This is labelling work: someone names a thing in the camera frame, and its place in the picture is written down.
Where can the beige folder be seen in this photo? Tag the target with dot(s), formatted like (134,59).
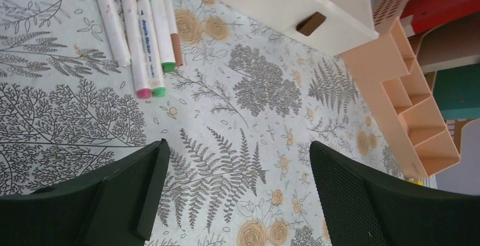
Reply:
(449,46)

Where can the red folder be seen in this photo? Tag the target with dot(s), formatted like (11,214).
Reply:
(419,16)

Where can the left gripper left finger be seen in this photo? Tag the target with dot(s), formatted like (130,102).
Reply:
(113,205)

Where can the light green capped marker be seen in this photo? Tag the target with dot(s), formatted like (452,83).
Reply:
(152,53)

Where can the floral table mat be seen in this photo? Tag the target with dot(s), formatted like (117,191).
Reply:
(239,116)

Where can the orange plastic file rack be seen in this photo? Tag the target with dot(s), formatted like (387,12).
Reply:
(390,79)

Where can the teal folder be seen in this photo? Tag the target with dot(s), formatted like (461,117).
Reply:
(456,91)

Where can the pink capped marker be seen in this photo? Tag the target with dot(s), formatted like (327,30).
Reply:
(138,59)

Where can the white three-drawer organizer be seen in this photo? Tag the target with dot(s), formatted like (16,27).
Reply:
(329,26)

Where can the plain white marker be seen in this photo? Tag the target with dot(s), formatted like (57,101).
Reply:
(114,32)

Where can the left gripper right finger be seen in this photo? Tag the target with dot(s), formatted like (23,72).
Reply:
(364,206)

